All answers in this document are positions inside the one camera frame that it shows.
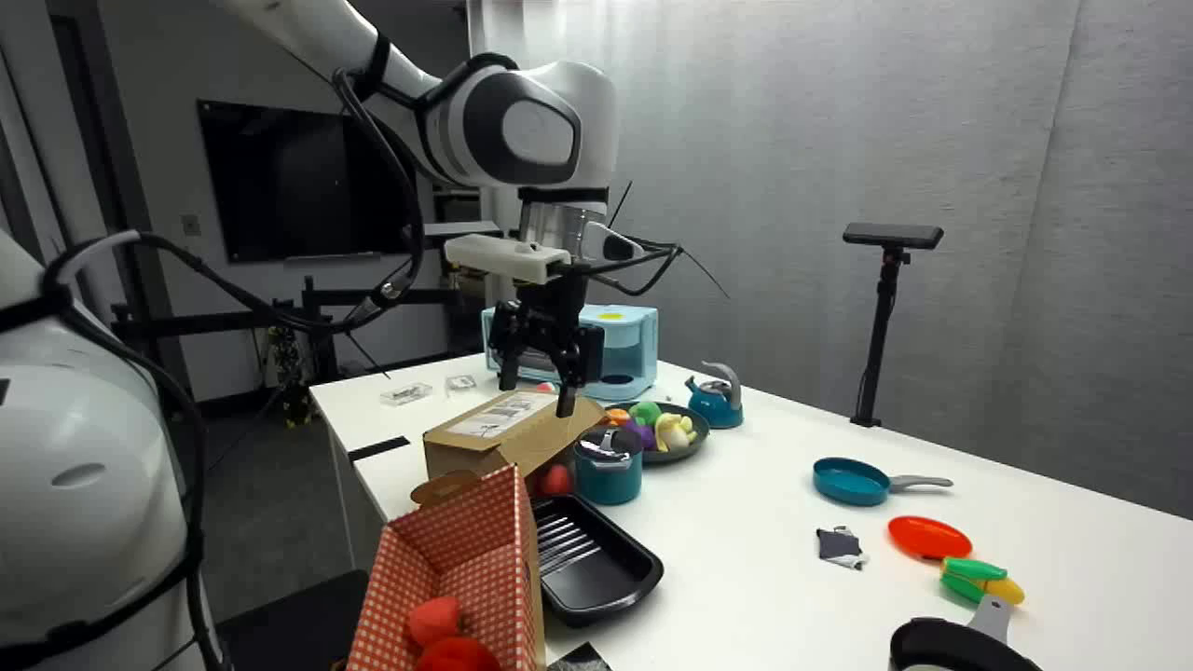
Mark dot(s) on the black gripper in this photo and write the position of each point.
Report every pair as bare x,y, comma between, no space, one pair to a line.
546,323

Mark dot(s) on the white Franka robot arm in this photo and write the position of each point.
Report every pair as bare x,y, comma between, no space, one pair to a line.
525,125

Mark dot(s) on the blue pot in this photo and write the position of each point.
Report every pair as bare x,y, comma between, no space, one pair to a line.
608,483

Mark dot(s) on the brown cardboard box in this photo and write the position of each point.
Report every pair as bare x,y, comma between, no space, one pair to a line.
498,434

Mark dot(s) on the orange plush toy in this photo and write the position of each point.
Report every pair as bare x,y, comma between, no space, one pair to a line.
616,420

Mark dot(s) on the red toy tomato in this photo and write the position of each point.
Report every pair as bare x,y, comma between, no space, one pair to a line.
557,483

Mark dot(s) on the purple eggplant plush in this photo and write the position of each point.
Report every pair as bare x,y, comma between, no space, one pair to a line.
634,434

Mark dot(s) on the yellow banana plush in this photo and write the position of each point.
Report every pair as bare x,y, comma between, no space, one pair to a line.
676,428

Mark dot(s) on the dark round plate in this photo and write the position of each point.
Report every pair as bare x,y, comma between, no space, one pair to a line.
676,451

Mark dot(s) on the red checkered cardboard box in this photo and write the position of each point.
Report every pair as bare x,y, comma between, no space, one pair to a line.
479,545

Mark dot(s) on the teal toy kettle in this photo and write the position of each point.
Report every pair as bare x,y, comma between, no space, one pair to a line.
716,403

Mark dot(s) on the black plastic tray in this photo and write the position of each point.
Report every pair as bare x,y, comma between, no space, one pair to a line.
594,559

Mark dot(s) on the red round toy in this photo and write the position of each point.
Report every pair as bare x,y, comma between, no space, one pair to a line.
458,653

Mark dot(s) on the teal toy frying pan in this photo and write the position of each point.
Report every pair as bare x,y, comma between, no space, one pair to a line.
852,483

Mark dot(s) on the small black packet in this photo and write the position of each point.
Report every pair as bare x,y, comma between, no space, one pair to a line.
839,545

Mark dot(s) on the orange toy plate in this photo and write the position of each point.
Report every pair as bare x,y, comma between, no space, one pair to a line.
929,536

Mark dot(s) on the green yellow toy corn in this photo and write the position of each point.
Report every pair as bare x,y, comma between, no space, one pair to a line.
970,579

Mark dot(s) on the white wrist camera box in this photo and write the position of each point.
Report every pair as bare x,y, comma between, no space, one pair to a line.
504,257

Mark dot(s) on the black camera bar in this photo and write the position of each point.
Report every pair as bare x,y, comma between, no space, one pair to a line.
464,227

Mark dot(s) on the black wall monitor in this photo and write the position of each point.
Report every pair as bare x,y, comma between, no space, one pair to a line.
300,187

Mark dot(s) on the black metal stand frame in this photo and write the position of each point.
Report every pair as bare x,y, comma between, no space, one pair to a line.
209,323

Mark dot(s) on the black camera tripod stand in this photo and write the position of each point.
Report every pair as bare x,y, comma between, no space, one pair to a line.
886,311

